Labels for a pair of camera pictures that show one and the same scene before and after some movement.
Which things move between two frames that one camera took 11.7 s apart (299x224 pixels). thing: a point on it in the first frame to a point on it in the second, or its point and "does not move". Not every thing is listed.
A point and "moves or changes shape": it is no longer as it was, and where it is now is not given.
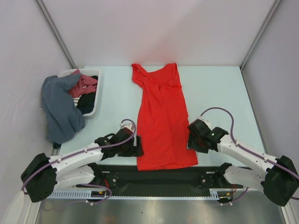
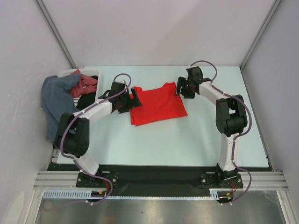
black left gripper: x=134 y=151 to x=132 y=103
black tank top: x=87 y=101 does not move
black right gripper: x=191 y=144 to x=182 y=82
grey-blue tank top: x=63 y=115 does not move
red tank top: x=165 y=138 moves or changes shape
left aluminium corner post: x=56 y=33 does not move
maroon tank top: x=86 y=84 does not move
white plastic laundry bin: x=90 y=72 does not move
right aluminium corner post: x=276 y=6 does not move
